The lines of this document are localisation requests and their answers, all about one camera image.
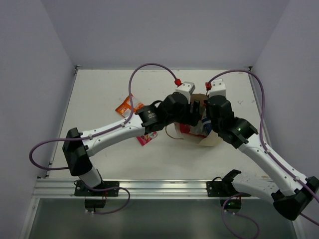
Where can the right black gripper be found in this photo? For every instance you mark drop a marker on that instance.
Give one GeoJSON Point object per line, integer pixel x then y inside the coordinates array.
{"type": "Point", "coordinates": [206, 102]}

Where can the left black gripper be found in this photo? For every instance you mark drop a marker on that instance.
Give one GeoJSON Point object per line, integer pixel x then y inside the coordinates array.
{"type": "Point", "coordinates": [195, 109]}

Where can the pink white snack bag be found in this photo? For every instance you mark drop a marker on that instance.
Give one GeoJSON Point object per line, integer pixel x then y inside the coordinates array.
{"type": "Point", "coordinates": [197, 130]}

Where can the beige paper bag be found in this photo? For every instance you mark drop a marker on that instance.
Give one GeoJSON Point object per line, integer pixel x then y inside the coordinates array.
{"type": "Point", "coordinates": [211, 140]}

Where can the red candy packet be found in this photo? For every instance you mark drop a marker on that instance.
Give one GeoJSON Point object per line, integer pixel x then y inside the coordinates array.
{"type": "Point", "coordinates": [144, 139]}

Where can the orange snack packet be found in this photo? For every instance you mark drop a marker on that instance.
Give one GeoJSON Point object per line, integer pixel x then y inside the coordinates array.
{"type": "Point", "coordinates": [124, 109]}

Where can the blue Doritos bag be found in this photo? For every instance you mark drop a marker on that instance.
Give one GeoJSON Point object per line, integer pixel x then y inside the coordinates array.
{"type": "Point", "coordinates": [206, 123]}

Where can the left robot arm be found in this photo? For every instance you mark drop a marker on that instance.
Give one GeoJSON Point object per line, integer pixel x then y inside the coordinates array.
{"type": "Point", "coordinates": [80, 146]}

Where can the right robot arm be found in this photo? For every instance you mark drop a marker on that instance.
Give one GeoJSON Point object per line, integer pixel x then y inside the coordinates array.
{"type": "Point", "coordinates": [295, 190]}

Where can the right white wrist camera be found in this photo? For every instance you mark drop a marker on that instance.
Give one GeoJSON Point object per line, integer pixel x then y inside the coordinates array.
{"type": "Point", "coordinates": [218, 88]}

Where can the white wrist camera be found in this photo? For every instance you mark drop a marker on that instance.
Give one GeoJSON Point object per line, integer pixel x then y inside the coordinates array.
{"type": "Point", "coordinates": [218, 88]}
{"type": "Point", "coordinates": [186, 88]}

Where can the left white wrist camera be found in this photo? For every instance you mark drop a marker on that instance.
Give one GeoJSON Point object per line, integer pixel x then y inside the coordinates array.
{"type": "Point", "coordinates": [186, 88]}

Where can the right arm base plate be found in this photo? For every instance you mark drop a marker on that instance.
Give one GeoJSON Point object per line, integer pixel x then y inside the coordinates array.
{"type": "Point", "coordinates": [223, 188]}

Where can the aluminium mounting rail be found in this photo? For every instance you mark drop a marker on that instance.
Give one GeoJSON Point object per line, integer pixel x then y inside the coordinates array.
{"type": "Point", "coordinates": [64, 188]}

